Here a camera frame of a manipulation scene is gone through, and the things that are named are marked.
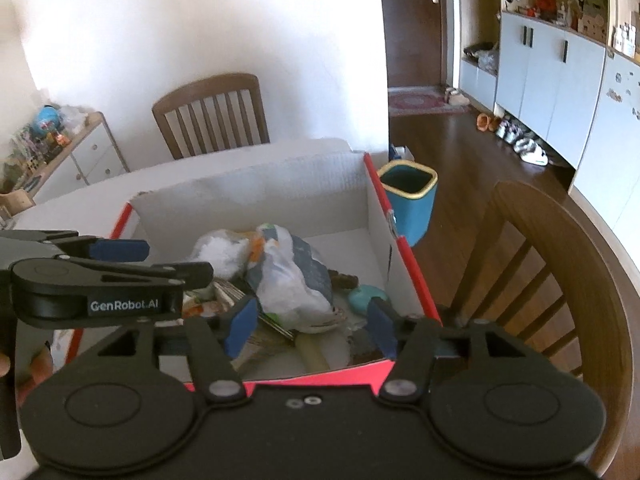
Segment wooden holder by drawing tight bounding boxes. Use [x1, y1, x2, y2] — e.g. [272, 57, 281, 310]
[0, 191, 37, 216]

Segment white wooden sideboard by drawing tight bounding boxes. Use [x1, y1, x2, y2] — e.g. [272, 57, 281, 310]
[0, 112, 130, 211]

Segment person's left hand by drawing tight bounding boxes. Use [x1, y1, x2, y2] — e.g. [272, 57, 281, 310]
[15, 347, 55, 407]

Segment teal bin with yellow rim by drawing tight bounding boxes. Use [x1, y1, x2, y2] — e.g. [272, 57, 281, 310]
[376, 160, 439, 248]

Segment white plastic tissue packet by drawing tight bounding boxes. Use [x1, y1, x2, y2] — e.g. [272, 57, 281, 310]
[244, 222, 341, 335]

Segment green white snack packet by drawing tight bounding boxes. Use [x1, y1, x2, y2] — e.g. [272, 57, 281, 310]
[182, 290, 226, 318]

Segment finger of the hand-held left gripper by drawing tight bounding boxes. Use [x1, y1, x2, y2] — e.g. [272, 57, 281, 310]
[12, 255, 214, 292]
[0, 230, 151, 262]

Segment wooden chair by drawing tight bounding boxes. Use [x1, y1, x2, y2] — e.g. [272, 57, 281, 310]
[445, 180, 635, 480]
[151, 72, 271, 161]

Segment bags in cabinet niche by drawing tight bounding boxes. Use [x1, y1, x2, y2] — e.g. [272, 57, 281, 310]
[462, 42, 500, 73]

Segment beige cylinder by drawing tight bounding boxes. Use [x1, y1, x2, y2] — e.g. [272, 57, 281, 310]
[295, 334, 331, 373]

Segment clear display case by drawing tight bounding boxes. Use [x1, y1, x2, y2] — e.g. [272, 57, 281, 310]
[5, 127, 41, 176]

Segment brown scrunchie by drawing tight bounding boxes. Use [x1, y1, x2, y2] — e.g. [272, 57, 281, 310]
[327, 270, 360, 293]

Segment red cardboard box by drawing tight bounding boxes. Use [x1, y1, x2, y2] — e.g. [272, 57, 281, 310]
[65, 152, 443, 396]

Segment group of small ornaments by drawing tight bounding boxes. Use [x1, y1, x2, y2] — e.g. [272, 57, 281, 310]
[502, 0, 638, 56]

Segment blue globe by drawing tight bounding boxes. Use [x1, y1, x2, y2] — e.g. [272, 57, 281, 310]
[31, 105, 63, 136]

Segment row of shoes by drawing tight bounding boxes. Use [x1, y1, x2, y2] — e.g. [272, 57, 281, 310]
[495, 115, 551, 166]

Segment teal egg-shaped toy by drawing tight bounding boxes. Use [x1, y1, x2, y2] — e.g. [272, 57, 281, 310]
[347, 284, 388, 316]

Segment light blue cabinet unit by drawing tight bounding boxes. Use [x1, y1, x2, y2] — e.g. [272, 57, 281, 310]
[457, 0, 640, 221]

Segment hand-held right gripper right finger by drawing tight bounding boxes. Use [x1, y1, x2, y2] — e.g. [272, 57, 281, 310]
[367, 299, 531, 402]

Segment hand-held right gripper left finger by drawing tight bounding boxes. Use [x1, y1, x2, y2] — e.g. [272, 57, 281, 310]
[92, 296, 258, 403]

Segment red patterned rug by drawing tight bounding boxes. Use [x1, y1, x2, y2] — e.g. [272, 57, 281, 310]
[388, 86, 473, 117]

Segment clear plastic bags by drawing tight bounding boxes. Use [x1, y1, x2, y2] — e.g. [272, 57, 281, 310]
[57, 105, 88, 133]

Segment brown wooden door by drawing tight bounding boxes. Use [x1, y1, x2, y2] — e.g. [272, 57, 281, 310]
[378, 0, 448, 88]

